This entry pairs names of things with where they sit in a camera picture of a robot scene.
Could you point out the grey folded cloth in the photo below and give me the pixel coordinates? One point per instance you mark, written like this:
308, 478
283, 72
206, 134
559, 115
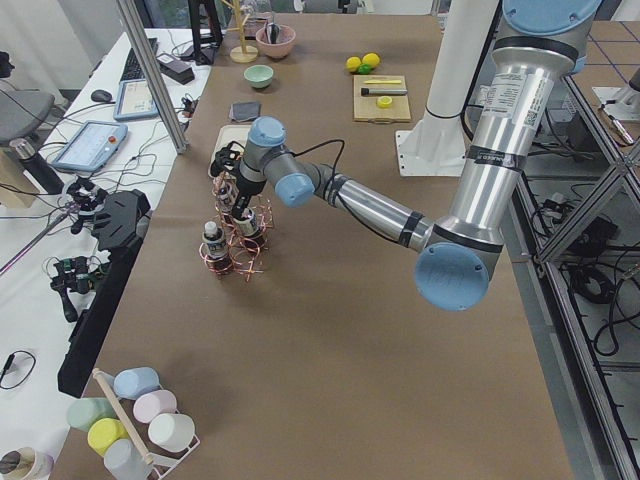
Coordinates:
244, 111

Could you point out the white wire cup rack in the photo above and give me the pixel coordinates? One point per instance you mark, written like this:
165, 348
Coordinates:
162, 461

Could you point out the tea bottle white cap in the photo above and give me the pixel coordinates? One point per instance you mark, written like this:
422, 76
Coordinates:
246, 224

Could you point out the black computer mouse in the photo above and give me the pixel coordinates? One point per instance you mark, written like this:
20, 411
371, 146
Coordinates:
101, 96

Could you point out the half lemon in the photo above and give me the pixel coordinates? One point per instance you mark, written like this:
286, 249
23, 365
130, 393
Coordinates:
384, 102

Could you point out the cream serving tray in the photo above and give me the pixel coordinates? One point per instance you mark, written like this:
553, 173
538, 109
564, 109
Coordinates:
230, 133

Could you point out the wooden mug tree stand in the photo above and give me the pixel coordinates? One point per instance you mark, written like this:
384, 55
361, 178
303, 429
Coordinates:
244, 52

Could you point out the blue cup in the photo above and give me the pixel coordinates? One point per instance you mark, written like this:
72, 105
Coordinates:
135, 382

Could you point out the aluminium frame post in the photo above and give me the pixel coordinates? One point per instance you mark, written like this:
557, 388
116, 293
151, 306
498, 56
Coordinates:
139, 42

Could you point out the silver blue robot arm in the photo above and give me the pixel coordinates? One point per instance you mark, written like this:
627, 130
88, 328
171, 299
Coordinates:
495, 70

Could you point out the wooden cutting board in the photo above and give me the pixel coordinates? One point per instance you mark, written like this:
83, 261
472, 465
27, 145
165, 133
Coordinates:
365, 109

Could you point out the yellow lemon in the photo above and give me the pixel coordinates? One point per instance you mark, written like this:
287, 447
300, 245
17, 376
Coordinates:
371, 59
352, 64

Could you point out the black keyboard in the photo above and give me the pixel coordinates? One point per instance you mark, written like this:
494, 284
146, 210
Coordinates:
132, 69

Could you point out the black thermos bottle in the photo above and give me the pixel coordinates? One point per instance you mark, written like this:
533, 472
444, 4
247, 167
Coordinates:
37, 166

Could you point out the copper wire bottle rack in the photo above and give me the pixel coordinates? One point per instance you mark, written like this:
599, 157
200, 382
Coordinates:
245, 253

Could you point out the tea bottle back of rack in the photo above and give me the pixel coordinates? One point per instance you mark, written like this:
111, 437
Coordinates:
225, 195

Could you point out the pink bowl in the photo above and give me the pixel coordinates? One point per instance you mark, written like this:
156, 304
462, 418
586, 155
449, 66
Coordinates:
281, 47

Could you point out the mint green bowl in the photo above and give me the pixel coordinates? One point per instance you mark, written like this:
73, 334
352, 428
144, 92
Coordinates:
259, 76

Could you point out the tea bottle front of rack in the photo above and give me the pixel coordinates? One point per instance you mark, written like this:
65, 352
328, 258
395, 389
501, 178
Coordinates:
216, 247

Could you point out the yellow cup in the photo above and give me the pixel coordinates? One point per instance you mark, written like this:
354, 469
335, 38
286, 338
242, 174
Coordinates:
104, 432

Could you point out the grey cup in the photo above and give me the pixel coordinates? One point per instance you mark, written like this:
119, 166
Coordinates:
124, 462

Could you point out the green lime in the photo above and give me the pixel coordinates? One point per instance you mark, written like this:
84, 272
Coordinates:
364, 69

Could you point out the blue teach pendant tablet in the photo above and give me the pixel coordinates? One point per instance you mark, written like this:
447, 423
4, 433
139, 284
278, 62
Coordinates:
91, 147

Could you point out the green cup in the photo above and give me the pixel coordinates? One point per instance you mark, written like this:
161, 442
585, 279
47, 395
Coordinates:
84, 412

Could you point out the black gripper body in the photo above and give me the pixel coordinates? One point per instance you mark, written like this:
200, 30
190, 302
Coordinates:
243, 193

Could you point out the pink cup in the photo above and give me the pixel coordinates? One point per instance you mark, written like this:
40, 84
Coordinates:
154, 403

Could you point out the white cup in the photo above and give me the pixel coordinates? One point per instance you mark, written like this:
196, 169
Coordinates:
172, 431

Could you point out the tea bottle of rack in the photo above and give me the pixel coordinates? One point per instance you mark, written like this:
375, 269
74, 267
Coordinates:
216, 247
225, 195

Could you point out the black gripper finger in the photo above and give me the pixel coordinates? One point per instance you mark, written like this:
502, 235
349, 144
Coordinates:
239, 206

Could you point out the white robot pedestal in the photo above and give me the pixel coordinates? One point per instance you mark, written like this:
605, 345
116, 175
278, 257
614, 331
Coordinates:
436, 144

